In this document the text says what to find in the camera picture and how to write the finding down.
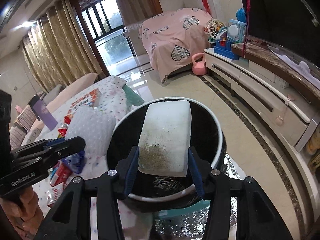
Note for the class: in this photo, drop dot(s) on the white tv cabinet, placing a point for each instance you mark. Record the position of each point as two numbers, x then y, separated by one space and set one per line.
284 110

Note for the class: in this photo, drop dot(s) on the blue toy machine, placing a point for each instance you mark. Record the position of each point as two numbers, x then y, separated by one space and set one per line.
232 34

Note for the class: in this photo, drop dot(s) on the blue snack bag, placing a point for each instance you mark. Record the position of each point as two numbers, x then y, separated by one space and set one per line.
75 162

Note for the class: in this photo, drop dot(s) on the pink heart bed cover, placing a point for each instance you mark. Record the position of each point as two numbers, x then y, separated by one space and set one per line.
173 37

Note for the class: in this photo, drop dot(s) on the purple thermos bottle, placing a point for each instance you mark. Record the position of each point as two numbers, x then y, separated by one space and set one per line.
42 112

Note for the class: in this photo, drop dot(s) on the pink cushioned sofa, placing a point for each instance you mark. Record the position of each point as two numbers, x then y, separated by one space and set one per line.
19 136

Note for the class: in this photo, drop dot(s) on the orange children's book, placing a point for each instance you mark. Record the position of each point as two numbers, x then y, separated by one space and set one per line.
90 99

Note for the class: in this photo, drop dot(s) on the pink kettlebell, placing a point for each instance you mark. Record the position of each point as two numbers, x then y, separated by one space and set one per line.
199 65

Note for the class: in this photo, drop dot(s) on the golden curtain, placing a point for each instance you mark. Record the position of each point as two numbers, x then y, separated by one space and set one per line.
55 49

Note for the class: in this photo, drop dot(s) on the pink stick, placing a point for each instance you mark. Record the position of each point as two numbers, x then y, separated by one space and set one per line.
247 17

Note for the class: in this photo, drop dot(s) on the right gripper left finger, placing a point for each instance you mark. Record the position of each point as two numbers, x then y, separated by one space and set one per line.
70 217

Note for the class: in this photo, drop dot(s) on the white foam block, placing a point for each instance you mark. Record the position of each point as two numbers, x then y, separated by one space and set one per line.
165 139

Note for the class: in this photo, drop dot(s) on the white bubble wrap sheet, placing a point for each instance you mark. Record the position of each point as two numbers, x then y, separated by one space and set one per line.
95 127

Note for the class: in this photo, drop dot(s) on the striped pink pillow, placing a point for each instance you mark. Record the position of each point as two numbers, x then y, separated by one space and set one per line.
26 118

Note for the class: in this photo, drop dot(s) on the red snack bag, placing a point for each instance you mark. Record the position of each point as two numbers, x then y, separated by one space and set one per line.
64 127

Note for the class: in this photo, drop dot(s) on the red snack tube wrapper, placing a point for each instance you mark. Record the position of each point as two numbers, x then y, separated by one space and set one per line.
61 175

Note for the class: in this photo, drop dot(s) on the white rim trash bin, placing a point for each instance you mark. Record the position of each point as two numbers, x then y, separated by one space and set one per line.
155 193

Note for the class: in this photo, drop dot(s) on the wire ferris wheel toy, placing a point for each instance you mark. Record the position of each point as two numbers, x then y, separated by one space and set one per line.
213 28

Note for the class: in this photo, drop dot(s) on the black television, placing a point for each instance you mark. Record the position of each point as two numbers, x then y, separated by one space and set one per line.
292 24

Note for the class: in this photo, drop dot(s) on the person's left hand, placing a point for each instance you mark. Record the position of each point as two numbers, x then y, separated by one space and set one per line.
27 217

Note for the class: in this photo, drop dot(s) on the blue spiky ball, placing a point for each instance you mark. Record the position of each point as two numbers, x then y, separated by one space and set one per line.
241 15

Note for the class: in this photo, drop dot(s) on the balcony glass door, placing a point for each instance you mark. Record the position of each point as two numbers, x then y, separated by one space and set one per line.
112 30

